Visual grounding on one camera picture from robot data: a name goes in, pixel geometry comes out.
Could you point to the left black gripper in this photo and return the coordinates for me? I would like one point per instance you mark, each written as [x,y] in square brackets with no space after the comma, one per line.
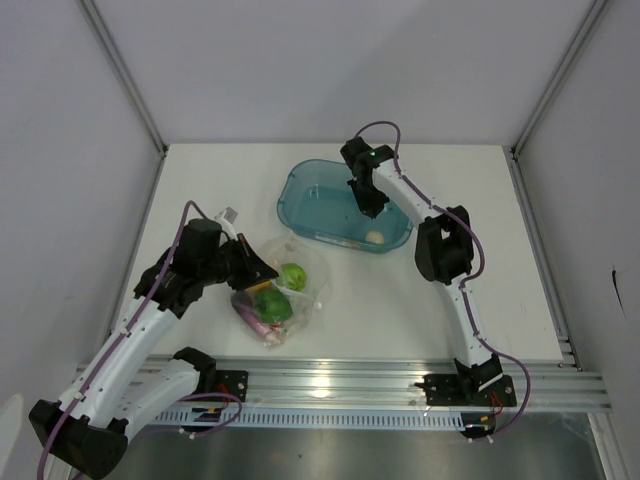
[254,269]

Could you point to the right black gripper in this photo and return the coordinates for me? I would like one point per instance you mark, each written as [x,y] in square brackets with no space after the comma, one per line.
[369,208]

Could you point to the orange mango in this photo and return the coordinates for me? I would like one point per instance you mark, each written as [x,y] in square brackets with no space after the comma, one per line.
[259,287]

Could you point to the purple eggplant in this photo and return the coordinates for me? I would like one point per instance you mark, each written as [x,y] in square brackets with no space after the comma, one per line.
[266,332]

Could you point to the white egg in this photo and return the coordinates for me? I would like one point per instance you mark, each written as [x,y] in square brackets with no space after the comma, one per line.
[375,237]

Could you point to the green custard apple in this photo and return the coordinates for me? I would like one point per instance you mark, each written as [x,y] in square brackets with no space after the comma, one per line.
[293,277]

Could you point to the green bell pepper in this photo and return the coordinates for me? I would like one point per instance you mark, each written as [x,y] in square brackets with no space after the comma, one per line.
[272,306]

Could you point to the clear zip top bag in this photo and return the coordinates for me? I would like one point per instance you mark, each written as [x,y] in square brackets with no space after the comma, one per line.
[308,304]

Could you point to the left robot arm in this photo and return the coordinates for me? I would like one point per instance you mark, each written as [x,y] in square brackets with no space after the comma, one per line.
[92,423]

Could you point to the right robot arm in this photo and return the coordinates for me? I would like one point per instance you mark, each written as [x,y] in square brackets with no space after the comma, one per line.
[444,254]

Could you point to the teal plastic bin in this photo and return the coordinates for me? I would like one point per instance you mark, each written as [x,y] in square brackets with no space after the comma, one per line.
[317,203]

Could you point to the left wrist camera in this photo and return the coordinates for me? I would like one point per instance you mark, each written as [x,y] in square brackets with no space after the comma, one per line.
[226,219]

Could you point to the aluminium mounting rail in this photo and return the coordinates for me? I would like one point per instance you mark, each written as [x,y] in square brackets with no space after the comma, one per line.
[378,385]

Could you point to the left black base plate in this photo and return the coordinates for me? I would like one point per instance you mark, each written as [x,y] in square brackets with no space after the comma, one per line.
[233,382]

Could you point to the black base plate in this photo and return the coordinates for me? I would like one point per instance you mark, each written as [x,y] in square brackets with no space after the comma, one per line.
[233,382]
[445,390]

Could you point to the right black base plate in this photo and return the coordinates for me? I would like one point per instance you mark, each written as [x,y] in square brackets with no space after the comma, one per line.
[445,390]

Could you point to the white slotted cable duct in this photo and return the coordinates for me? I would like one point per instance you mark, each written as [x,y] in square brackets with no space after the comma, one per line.
[414,419]

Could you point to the left aluminium frame post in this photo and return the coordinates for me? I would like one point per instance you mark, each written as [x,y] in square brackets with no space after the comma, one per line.
[111,51]

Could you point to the aluminium frame post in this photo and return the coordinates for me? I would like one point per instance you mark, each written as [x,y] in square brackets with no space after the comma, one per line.
[568,60]
[111,51]

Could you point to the right aluminium frame post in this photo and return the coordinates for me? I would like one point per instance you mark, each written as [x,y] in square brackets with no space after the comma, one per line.
[568,60]

